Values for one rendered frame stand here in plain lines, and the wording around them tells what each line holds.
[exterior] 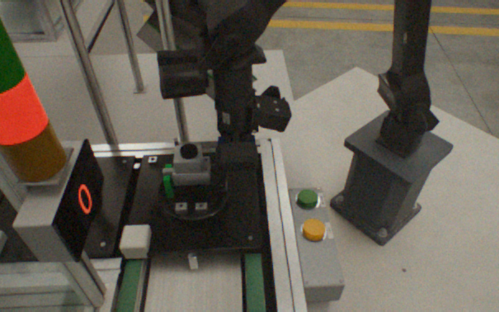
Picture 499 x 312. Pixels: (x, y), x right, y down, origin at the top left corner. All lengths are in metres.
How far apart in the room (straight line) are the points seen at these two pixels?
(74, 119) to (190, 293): 0.67
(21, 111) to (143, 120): 0.75
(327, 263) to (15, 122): 0.50
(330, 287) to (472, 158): 0.59
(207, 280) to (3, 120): 0.45
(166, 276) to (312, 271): 0.26
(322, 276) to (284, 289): 0.07
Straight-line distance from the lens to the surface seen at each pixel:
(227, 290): 0.68
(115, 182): 0.79
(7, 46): 0.35
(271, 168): 0.79
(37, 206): 0.42
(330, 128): 1.06
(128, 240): 0.67
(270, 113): 0.57
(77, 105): 1.23
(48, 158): 0.40
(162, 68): 0.52
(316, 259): 0.67
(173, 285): 0.70
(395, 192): 0.74
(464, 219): 0.95
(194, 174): 0.65
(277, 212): 0.72
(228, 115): 0.56
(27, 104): 0.37
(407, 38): 0.59
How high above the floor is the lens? 1.53
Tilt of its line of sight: 44 degrees down
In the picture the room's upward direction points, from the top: straight up
